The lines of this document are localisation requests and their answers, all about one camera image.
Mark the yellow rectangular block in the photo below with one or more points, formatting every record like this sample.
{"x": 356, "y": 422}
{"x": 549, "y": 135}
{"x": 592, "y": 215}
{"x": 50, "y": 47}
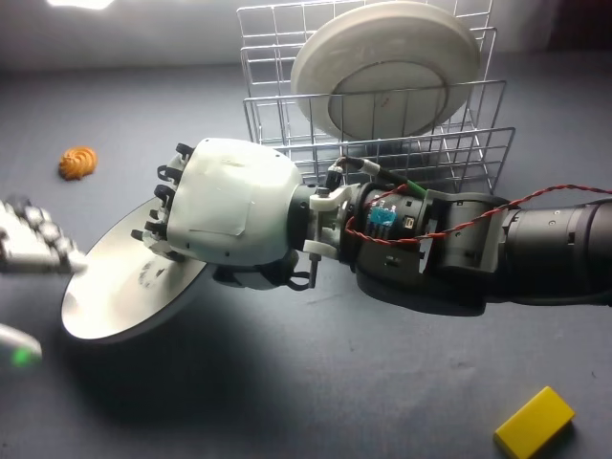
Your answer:
{"x": 534, "y": 423}

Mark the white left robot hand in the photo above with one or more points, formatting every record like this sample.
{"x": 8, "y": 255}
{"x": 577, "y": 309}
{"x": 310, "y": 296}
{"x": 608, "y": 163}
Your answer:
{"x": 33, "y": 239}

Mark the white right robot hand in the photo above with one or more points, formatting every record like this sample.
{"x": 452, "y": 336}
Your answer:
{"x": 225, "y": 201}

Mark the orange swirl cookie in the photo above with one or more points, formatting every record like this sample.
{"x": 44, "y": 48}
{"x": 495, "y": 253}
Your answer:
{"x": 78, "y": 163}

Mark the white plate with small smudge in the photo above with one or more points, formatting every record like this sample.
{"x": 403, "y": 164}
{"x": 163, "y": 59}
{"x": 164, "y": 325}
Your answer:
{"x": 382, "y": 52}

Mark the white plate with dark rim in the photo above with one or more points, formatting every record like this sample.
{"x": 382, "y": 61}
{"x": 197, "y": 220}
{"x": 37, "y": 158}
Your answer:
{"x": 110, "y": 296}

